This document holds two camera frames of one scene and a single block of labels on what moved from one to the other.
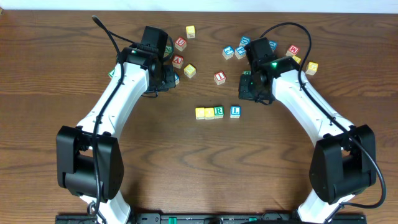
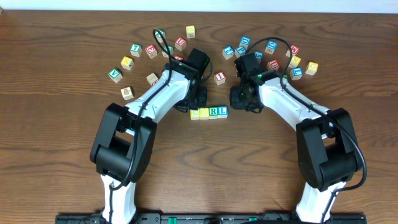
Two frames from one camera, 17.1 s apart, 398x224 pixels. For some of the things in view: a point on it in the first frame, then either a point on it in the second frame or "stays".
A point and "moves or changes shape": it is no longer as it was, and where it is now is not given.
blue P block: (240, 52) stays
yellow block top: (191, 32) stays
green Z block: (168, 51) stays
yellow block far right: (311, 68) stays
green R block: (219, 112) moves or changes shape
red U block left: (180, 43) stays
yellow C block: (200, 113) moves or changes shape
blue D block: (245, 41) stays
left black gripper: (169, 78) -> (193, 102)
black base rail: (211, 219) stays
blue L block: (236, 111) -> (222, 112)
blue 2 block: (227, 52) stays
